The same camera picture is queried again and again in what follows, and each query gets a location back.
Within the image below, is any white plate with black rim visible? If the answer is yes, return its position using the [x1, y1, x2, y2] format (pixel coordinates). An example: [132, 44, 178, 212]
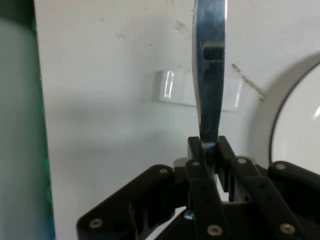
[259, 51, 320, 176]

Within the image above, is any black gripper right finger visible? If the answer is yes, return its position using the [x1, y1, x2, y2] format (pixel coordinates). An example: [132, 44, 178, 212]
[215, 135, 320, 240]

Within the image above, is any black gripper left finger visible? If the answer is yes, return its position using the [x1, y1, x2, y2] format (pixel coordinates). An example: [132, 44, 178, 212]
[75, 136, 231, 240]

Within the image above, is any white ceramic cutlery rest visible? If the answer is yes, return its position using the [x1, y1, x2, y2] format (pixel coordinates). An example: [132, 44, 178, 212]
[152, 69, 244, 113]

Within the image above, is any silver table knife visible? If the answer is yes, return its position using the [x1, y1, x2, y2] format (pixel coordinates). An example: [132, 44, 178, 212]
[191, 0, 228, 174]

